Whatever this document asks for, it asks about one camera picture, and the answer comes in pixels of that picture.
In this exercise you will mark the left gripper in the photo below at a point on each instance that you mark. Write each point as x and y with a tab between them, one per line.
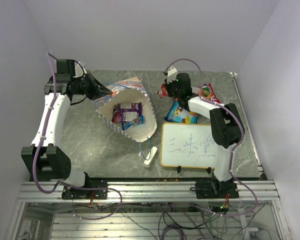
98	90

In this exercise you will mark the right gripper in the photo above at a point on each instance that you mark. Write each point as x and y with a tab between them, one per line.
168	86

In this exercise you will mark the red snack packet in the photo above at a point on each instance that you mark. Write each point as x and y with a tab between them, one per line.
162	92

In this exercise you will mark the blue snack bag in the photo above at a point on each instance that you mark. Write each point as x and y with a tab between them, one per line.
178	114

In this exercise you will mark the green yellow candy bag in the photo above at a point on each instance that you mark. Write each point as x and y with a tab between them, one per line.
206	93

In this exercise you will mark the checkered paper bag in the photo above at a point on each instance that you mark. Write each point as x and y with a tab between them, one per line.
130	90

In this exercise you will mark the pink snack bag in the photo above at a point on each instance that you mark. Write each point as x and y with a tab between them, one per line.
197	90

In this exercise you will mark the blue candy packet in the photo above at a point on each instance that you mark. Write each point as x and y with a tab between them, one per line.
136	122

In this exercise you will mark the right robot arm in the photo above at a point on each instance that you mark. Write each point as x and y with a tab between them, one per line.
225	122

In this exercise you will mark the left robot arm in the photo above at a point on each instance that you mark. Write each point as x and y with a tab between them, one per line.
44	158

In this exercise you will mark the yellow framed whiteboard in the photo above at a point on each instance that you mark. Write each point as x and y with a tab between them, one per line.
188	146

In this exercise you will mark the white eraser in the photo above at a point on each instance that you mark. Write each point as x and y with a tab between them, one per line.
148	160

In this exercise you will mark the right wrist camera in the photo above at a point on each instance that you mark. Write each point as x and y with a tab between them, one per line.
171	74

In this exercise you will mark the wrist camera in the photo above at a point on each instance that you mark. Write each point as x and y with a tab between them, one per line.
171	74
80	71

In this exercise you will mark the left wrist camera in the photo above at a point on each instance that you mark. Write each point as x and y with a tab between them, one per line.
80	71

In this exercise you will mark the aluminium rail frame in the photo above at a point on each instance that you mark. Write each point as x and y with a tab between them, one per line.
151	192

